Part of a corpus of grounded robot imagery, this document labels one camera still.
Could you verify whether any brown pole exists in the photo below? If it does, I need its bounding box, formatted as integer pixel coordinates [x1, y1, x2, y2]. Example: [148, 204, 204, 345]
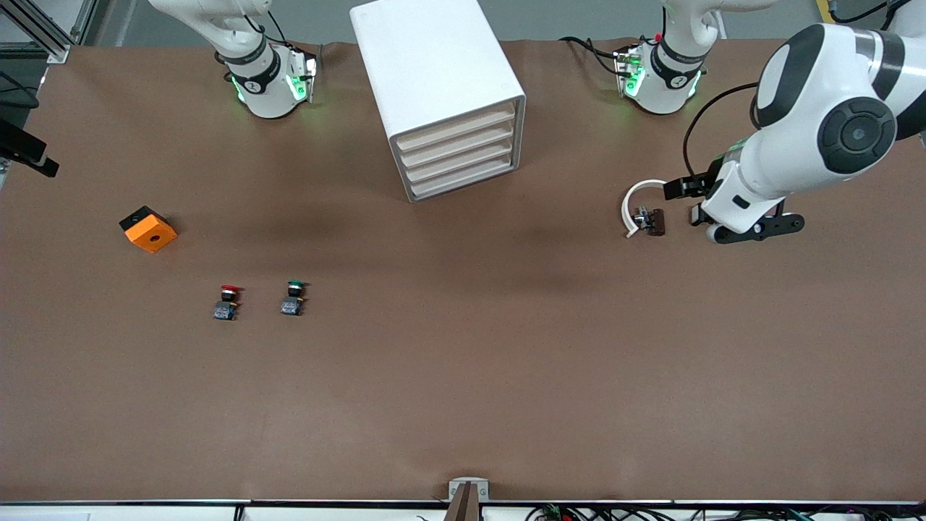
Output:
[443, 483, 483, 521]

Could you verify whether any white curved pipe clamp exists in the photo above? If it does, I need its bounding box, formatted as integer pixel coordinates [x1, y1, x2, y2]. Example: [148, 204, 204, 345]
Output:
[622, 179, 671, 240]

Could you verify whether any silver edge bracket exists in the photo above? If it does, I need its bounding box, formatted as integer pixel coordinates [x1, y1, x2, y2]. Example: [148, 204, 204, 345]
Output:
[449, 478, 491, 502]

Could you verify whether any green push button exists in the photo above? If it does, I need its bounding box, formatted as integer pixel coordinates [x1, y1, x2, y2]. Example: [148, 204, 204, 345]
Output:
[281, 280, 310, 317]

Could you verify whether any black base cable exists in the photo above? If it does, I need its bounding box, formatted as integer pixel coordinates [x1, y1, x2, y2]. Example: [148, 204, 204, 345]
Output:
[559, 35, 624, 77]

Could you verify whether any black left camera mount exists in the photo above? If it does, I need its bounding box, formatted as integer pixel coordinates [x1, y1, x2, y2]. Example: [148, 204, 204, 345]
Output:
[708, 212, 805, 245]

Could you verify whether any aluminium frame post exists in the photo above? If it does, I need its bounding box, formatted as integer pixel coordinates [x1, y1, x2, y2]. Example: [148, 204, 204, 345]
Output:
[0, 0, 98, 64]

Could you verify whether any table edge rail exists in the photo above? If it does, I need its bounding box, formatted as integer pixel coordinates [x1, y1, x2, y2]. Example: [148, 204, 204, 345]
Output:
[0, 498, 926, 521]

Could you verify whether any red push button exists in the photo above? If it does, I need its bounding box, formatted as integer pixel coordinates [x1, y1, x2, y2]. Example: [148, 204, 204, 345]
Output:
[214, 284, 243, 321]

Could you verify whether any orange black button box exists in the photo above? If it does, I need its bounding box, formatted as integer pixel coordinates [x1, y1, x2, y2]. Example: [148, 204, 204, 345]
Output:
[119, 206, 178, 254]

